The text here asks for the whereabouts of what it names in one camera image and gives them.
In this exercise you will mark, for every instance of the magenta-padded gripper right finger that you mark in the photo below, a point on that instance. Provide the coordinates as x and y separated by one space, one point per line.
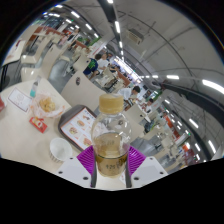
148 170

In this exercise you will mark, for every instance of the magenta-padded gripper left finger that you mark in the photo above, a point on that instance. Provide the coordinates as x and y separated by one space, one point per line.
74 171

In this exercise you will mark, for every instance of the clear bottle with tan cap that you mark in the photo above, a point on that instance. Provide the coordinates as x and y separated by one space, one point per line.
111 146

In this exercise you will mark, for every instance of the white ribbed paper cup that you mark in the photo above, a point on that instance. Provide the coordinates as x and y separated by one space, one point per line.
60 148

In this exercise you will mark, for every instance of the printed paper tray liner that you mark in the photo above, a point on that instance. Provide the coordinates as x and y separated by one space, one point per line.
80 128

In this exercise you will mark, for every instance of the beige chair with oval hole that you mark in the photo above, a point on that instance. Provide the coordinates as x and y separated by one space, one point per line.
85 93
135 116

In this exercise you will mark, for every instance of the dark plastic food tray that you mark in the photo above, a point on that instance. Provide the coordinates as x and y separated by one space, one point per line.
65 116

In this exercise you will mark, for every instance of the red sauce packet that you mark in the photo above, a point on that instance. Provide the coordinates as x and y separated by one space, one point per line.
38 124

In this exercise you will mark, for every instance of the person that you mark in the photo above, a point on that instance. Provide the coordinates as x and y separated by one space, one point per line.
127 93
148 106
103 62
90 66

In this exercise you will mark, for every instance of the paper food bag with fries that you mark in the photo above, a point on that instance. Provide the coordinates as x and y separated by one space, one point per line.
47 105

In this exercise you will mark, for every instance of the white printed card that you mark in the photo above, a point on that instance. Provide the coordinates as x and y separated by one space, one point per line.
20 99

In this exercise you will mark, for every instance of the small blue sanitizer bottle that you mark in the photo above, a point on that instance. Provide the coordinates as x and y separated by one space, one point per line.
34 90

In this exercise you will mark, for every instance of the group of ceiling lights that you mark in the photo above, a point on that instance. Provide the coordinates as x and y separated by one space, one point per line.
213 86

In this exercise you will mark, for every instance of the group of beige chairs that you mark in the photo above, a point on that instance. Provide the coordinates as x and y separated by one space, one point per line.
50 63

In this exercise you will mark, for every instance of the black-edged white table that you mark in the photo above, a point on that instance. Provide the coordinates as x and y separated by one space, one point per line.
14 53

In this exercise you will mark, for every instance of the ceiling air conditioner unit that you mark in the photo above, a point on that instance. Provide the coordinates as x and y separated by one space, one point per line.
135 36

